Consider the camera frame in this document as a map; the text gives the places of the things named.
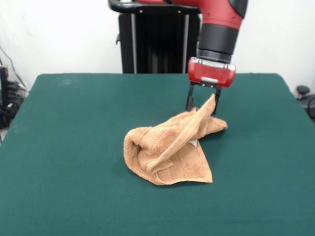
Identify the orange terry towel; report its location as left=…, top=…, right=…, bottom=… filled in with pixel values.
left=123, top=93, right=228, bottom=185

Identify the black equipment stack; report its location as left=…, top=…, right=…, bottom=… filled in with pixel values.
left=0, top=65, right=28, bottom=130

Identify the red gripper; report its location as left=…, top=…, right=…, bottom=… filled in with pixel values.
left=186, top=57, right=236, bottom=116

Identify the dark green table cloth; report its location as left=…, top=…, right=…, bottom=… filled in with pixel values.
left=0, top=72, right=315, bottom=236

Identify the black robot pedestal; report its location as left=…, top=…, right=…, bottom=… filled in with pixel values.
left=107, top=0, right=204, bottom=74

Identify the grey cable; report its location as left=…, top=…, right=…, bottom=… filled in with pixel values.
left=0, top=45, right=26, bottom=87

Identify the black office chair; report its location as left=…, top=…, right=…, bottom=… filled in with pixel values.
left=296, top=85, right=315, bottom=123

